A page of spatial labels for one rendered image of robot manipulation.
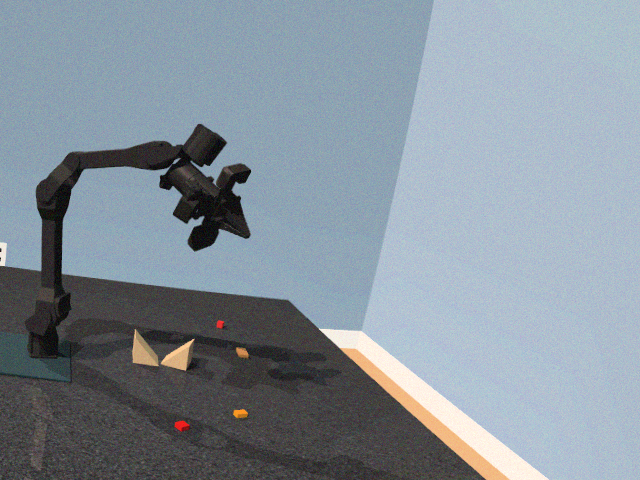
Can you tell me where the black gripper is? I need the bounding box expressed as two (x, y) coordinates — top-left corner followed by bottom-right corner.
(187, 163), (251, 252)

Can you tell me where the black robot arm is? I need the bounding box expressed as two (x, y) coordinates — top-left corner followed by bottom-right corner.
(25, 124), (227, 359)

